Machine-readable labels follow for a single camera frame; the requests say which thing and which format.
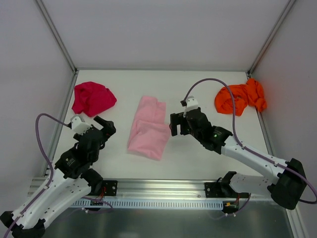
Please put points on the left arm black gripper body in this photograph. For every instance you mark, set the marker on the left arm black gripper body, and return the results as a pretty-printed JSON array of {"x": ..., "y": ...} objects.
[{"x": 99, "y": 131}]

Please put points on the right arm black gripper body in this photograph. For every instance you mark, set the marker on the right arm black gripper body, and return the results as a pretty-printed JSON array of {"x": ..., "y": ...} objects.
[{"x": 182, "y": 124}]

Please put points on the pink t shirt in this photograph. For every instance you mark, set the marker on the pink t shirt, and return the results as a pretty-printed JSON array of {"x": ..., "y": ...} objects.
[{"x": 149, "y": 133}]

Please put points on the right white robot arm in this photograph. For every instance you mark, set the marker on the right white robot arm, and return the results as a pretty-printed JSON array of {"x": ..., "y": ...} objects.
[{"x": 279, "y": 179}]

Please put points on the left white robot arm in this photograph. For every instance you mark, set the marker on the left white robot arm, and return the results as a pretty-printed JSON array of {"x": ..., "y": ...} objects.
[{"x": 33, "y": 217}]

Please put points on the orange t shirt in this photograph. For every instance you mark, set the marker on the orange t shirt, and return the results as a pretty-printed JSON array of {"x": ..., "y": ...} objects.
[{"x": 249, "y": 94}]

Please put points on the magenta t shirt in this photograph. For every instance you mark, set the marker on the magenta t shirt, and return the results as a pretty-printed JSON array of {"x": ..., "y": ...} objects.
[{"x": 92, "y": 99}]

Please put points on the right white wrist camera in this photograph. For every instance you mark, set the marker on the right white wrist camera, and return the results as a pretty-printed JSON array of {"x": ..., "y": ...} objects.
[{"x": 190, "y": 103}]

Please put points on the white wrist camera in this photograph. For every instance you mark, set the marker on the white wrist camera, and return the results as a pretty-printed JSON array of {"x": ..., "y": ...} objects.
[
  {"x": 190, "y": 103},
  {"x": 78, "y": 125}
]

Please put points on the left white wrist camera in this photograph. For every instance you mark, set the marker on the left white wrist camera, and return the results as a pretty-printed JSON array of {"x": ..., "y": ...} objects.
[{"x": 78, "y": 125}]

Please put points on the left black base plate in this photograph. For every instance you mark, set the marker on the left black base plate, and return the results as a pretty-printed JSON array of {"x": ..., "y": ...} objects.
[{"x": 108, "y": 188}]

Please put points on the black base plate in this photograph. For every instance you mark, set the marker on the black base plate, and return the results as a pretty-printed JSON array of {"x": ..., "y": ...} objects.
[
  {"x": 215, "y": 189},
  {"x": 108, "y": 188}
]

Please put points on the white slotted cable duct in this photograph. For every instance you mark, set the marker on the white slotted cable duct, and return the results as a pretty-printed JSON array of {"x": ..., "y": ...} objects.
[{"x": 167, "y": 204}]

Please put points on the front aluminium rail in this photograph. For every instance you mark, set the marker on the front aluminium rail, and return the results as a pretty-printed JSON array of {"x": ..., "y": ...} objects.
[{"x": 173, "y": 188}]

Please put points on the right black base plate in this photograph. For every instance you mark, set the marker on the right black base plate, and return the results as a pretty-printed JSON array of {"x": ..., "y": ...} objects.
[{"x": 215, "y": 189}]

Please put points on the right aluminium frame post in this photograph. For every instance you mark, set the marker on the right aluminium frame post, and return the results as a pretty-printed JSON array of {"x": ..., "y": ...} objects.
[{"x": 273, "y": 32}]

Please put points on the aluminium frame post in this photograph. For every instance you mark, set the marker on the aluminium frame post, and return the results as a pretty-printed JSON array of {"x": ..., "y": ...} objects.
[
  {"x": 273, "y": 32},
  {"x": 54, "y": 31}
]

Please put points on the left aluminium frame post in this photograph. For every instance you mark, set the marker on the left aluminium frame post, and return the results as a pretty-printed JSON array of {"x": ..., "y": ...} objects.
[{"x": 54, "y": 31}]

